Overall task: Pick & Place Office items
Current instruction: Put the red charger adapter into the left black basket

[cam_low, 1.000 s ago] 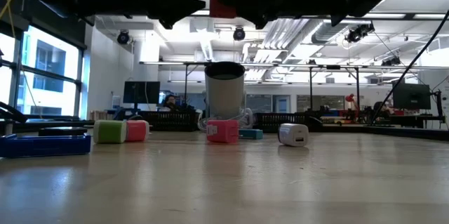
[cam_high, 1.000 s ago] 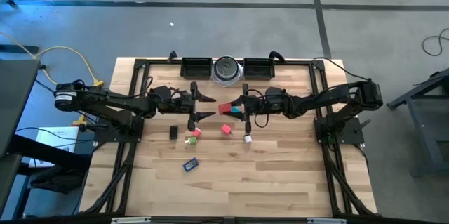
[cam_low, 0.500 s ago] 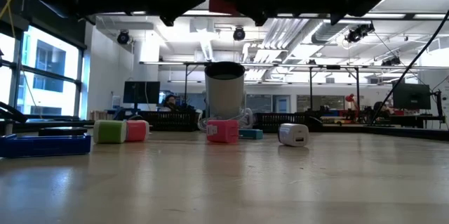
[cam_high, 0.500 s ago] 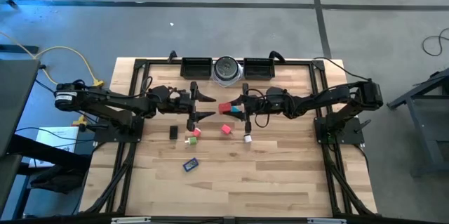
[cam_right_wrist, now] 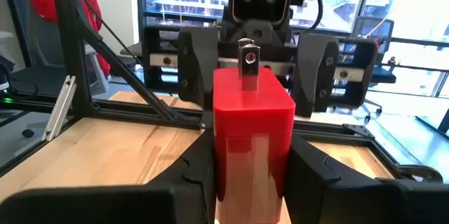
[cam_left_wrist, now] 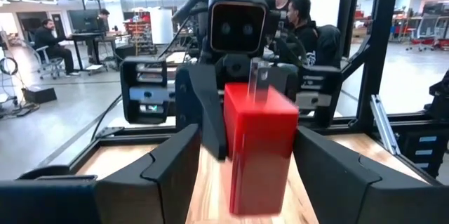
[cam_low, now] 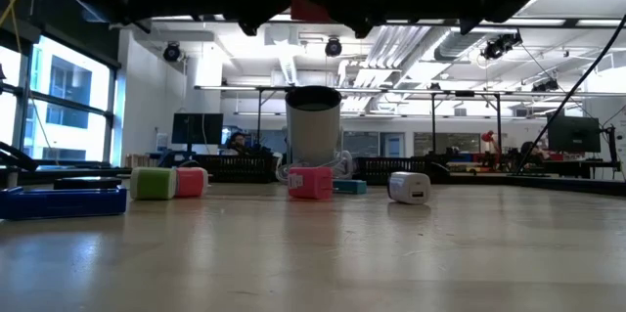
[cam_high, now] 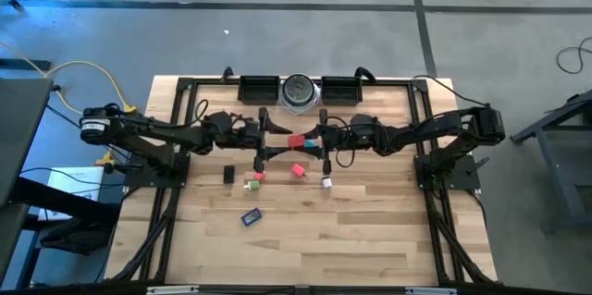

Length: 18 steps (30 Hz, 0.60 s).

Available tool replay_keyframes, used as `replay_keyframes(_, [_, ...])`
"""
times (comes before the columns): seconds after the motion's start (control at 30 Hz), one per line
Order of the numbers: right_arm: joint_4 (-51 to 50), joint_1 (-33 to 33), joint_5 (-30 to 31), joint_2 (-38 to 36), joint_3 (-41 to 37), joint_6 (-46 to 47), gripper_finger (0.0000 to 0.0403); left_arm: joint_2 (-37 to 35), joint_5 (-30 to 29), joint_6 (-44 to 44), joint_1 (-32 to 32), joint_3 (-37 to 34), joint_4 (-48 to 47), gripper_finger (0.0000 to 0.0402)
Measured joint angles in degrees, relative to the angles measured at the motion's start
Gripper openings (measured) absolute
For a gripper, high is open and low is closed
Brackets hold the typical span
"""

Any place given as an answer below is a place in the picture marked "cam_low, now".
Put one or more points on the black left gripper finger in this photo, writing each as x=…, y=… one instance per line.
x=259, y=6

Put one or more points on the teal rectangular box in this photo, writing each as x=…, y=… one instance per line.
x=351, y=186

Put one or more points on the pink charger white print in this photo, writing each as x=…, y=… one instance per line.
x=313, y=184

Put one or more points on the coral white charger cube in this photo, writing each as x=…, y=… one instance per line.
x=192, y=182

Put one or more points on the green white charger cube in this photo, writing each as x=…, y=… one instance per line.
x=152, y=184

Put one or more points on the black device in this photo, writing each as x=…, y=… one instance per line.
x=88, y=183

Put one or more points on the blue rectangular device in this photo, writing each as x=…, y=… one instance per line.
x=63, y=203

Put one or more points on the long ceiling light bar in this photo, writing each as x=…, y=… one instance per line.
x=538, y=22

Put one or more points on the white cylindrical cup black rim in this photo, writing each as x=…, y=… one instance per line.
x=313, y=136

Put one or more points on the black computer monitor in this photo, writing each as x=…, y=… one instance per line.
x=573, y=133
x=197, y=128

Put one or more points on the person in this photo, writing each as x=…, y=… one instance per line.
x=238, y=142

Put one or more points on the red background robot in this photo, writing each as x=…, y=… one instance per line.
x=487, y=136

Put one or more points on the black mesh basket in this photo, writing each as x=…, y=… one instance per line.
x=235, y=170
x=371, y=167

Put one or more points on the large window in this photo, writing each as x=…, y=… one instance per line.
x=58, y=141

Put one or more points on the black ceiling camera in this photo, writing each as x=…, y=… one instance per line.
x=333, y=47
x=171, y=52
x=496, y=48

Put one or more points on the background metal frame rig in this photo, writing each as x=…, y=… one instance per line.
x=433, y=126

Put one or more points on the black aluminium table frame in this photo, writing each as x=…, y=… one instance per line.
x=562, y=184

